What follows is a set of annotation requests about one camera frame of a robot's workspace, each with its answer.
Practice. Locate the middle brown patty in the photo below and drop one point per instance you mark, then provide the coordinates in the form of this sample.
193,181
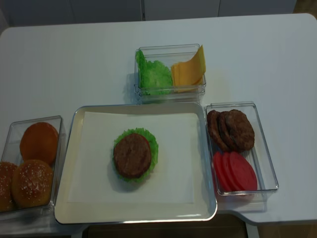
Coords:
224,133

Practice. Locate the sesame bun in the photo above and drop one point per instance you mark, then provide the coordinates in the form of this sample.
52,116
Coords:
32,184
6,173

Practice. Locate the white paper liner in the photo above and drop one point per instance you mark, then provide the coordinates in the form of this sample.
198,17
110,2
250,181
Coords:
171,181

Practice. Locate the brown burger patty on tray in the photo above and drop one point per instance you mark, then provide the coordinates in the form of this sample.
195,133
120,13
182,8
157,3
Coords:
132,156

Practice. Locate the red tomato slice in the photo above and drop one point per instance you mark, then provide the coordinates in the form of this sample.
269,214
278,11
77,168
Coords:
243,173
232,183
221,175

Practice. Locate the sesame bun top centre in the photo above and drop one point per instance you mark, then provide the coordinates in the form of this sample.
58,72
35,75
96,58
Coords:
32,184

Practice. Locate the clear box with patties tomatoes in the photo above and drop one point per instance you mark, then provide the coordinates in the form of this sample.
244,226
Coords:
258,157

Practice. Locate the left brown patty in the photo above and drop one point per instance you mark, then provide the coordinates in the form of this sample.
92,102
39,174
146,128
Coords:
213,130

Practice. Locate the green lettuce leaf on tray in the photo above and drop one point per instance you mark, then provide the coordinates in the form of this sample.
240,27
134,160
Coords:
154,151

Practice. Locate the right brown patty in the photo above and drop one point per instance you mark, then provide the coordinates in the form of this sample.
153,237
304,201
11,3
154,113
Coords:
240,130

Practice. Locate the yellow cheese slice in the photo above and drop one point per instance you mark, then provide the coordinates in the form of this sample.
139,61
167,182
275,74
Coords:
201,58

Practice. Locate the clear box with lettuce cheese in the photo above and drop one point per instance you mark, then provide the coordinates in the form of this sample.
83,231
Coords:
170,55

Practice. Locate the silver metal tray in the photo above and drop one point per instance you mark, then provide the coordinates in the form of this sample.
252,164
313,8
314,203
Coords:
203,207

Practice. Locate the orange cheese slice stack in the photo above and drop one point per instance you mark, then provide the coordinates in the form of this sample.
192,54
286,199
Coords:
188,73

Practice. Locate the green lettuce in box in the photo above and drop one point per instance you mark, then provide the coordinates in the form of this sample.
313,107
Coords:
155,77

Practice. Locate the sesame bun top left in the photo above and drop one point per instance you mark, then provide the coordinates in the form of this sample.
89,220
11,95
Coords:
6,173

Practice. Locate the middle red tomato slice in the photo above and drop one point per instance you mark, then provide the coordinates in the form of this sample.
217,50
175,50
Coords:
232,183

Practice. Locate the right red tomato slice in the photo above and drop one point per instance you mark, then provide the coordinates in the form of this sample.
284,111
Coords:
243,173

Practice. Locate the left red tomato slice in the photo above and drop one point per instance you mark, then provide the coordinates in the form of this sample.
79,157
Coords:
221,175

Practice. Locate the clear box with buns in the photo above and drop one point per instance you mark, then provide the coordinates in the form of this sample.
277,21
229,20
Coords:
11,153

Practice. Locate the plain orange bun bottom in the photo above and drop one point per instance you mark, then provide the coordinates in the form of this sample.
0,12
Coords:
39,142

